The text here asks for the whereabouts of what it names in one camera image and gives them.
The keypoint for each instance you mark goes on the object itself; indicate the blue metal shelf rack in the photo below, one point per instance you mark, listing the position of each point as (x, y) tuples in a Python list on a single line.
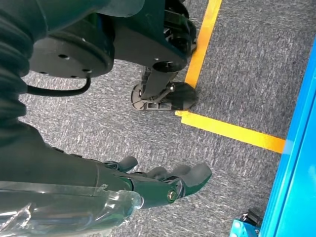
[(296, 180)]

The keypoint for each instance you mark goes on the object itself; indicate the black robot leg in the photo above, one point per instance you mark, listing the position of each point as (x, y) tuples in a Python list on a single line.
[(155, 81)]

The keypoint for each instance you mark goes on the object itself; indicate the black robot lower body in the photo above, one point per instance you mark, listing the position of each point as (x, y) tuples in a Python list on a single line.
[(123, 39)]

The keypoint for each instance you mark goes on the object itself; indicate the clear plastic cover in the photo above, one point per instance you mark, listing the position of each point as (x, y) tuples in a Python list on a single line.
[(62, 212)]

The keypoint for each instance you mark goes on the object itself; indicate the black rack caster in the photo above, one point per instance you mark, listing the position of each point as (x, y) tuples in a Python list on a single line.
[(253, 216)]

